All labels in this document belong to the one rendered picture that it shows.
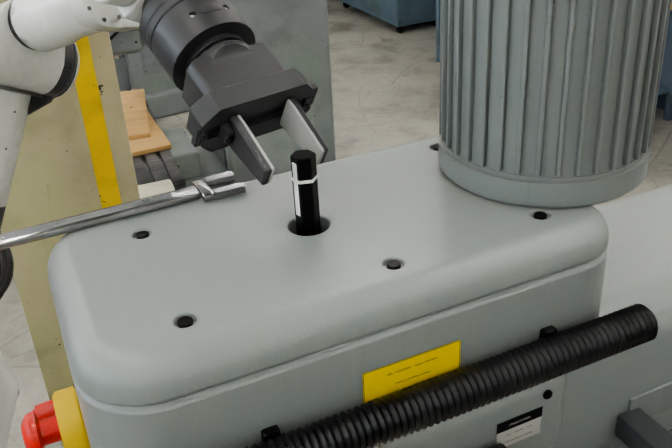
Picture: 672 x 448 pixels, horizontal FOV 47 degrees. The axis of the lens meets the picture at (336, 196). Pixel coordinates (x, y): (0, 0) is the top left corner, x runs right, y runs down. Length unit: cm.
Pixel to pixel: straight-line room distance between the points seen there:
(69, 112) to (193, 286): 182
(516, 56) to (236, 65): 24
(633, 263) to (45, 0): 69
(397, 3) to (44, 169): 596
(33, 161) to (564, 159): 195
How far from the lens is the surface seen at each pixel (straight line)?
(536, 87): 67
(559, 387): 79
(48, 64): 99
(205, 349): 56
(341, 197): 73
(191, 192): 75
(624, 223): 98
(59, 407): 71
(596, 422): 88
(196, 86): 70
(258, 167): 66
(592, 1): 66
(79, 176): 249
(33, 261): 260
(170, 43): 73
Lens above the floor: 223
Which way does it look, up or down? 27 degrees down
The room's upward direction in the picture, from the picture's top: 3 degrees counter-clockwise
